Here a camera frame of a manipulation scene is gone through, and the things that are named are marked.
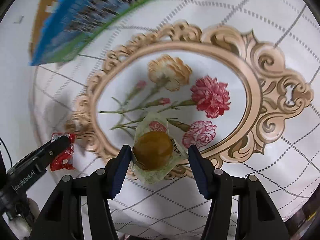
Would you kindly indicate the red white snack packet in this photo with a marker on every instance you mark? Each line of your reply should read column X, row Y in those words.
column 65, row 159

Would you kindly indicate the open cardboard milk box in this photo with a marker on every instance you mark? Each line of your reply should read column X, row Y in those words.
column 63, row 28

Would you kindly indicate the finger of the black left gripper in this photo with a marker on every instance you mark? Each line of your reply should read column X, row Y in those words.
column 47, row 149

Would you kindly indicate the white wall switch left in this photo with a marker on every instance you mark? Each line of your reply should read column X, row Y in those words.
column 19, row 19

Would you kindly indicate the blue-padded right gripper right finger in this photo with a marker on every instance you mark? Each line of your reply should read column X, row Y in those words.
column 258, row 217

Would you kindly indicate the floral white table mat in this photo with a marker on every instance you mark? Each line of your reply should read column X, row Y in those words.
column 239, row 79

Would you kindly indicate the round pastry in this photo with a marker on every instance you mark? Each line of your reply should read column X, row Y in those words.
column 155, row 152

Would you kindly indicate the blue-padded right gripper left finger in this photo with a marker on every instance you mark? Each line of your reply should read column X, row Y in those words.
column 60, row 217

